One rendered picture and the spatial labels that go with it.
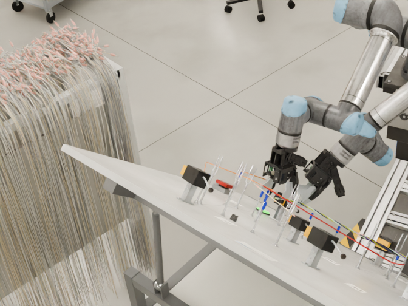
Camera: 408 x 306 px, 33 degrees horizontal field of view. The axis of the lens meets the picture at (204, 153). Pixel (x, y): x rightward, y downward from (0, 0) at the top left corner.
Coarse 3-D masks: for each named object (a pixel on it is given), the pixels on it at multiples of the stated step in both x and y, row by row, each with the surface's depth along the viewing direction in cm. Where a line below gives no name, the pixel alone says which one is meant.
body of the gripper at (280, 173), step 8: (272, 152) 214; (280, 152) 212; (288, 152) 213; (272, 160) 216; (280, 160) 216; (288, 160) 217; (264, 168) 218; (272, 168) 217; (280, 168) 215; (288, 168) 215; (296, 168) 219; (272, 176) 217; (280, 176) 214; (288, 176) 218; (280, 184) 216
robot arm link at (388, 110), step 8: (400, 88) 236; (392, 96) 237; (400, 96) 235; (384, 104) 237; (392, 104) 236; (400, 104) 235; (368, 112) 242; (376, 112) 238; (384, 112) 237; (392, 112) 236; (400, 112) 237; (368, 120) 240; (376, 120) 238; (384, 120) 238; (392, 120) 239; (376, 128) 239
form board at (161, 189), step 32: (96, 160) 178; (160, 192) 173; (192, 224) 155; (224, 224) 168; (256, 256) 146; (288, 256) 164; (352, 256) 223; (320, 288) 141; (352, 288) 159; (384, 288) 183
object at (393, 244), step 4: (380, 236) 224; (388, 240) 223; (392, 240) 225; (392, 244) 223; (396, 244) 226; (380, 248) 224; (392, 248) 224; (380, 252) 226; (384, 252) 223; (388, 252) 222; (384, 256) 226; (376, 260) 227; (380, 260) 227; (372, 264) 226; (376, 264) 227; (380, 264) 225; (380, 268) 224
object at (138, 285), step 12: (132, 276) 222; (144, 276) 222; (132, 288) 225; (144, 288) 219; (168, 288) 214; (132, 300) 231; (144, 300) 233; (156, 300) 217; (168, 300) 214; (180, 300) 213
